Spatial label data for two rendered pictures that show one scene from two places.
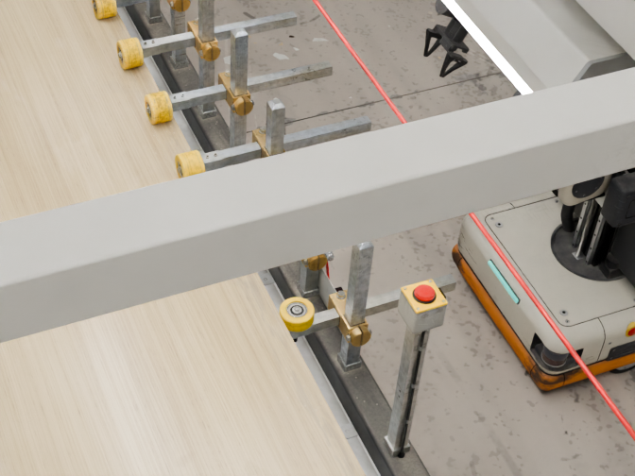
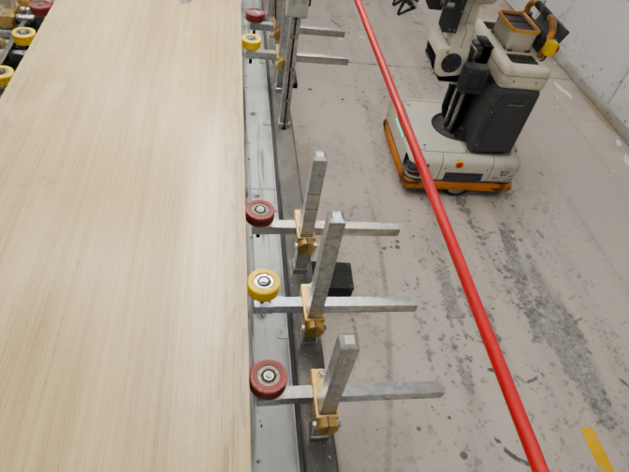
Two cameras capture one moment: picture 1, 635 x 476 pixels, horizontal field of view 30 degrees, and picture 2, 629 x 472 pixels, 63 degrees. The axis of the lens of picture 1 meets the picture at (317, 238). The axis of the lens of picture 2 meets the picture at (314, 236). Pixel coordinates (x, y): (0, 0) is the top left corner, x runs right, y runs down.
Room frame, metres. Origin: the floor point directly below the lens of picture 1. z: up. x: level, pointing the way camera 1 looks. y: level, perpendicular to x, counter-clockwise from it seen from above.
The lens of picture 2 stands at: (-0.06, -0.80, 1.88)
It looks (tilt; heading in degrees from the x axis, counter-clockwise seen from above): 46 degrees down; 13
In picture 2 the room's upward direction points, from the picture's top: 11 degrees clockwise
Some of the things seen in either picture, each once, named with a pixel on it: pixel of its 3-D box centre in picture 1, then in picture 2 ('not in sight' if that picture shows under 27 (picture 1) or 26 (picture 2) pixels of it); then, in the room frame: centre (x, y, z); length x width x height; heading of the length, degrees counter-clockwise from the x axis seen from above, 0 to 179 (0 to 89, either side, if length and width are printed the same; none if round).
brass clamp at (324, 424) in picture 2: not in sight; (323, 401); (0.48, -0.77, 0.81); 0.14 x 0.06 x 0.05; 27
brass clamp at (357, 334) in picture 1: (349, 318); (282, 57); (1.82, -0.09, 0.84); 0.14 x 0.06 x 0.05; 27
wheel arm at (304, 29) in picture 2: not in sight; (297, 29); (2.10, -0.05, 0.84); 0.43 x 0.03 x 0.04; 117
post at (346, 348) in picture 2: not in sight; (329, 399); (0.46, -0.78, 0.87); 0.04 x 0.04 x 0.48; 27
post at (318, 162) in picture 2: not in sight; (307, 223); (0.91, -0.55, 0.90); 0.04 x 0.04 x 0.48; 27
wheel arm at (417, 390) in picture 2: not in sight; (351, 392); (0.53, -0.82, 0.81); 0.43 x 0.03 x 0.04; 117
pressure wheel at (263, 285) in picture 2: not in sight; (262, 293); (0.66, -0.53, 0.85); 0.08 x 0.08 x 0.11
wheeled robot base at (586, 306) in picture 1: (586, 274); (447, 142); (2.68, -0.88, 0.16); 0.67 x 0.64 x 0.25; 116
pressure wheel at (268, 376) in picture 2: not in sight; (267, 387); (0.44, -0.65, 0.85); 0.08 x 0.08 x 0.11
